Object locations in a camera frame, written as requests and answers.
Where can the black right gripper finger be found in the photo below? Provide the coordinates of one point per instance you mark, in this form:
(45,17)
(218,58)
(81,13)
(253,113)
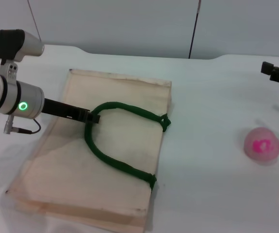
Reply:
(278,74)

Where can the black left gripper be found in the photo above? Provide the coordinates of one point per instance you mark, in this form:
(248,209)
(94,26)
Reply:
(61,109)

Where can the pink peach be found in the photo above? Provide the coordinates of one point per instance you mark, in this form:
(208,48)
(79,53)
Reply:
(261,145)

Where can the thin dark vertical rod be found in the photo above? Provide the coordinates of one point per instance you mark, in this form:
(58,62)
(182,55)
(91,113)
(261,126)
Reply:
(193,31)

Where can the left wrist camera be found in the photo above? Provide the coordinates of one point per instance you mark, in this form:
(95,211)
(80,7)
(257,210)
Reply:
(15,44)

